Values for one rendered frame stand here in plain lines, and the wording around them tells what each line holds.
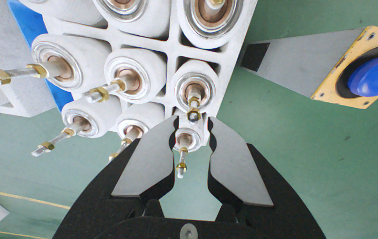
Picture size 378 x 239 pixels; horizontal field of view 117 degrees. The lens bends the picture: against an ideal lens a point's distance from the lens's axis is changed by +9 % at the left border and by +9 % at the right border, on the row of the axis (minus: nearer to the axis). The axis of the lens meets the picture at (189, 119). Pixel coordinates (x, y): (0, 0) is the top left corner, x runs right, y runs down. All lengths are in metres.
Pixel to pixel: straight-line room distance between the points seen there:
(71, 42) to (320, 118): 0.83
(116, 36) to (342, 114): 0.84
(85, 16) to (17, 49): 0.30
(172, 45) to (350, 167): 1.10
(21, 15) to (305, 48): 0.60
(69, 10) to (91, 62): 0.07
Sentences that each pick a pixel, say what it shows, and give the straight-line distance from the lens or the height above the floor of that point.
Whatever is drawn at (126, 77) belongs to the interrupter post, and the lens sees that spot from 0.22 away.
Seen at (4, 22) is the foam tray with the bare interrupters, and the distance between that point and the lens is 0.57.
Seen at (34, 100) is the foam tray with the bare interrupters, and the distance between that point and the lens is 0.59.
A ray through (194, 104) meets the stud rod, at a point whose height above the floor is 0.31.
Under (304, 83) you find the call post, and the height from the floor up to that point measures 0.29.
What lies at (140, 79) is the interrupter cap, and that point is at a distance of 0.23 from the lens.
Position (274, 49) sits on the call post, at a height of 0.19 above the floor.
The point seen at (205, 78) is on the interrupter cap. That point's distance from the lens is 0.20.
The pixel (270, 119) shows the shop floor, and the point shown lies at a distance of 0.63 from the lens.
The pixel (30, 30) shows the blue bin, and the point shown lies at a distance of 0.55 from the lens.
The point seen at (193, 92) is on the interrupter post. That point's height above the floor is 0.28.
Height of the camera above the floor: 0.45
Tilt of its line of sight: 58 degrees down
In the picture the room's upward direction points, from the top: 174 degrees counter-clockwise
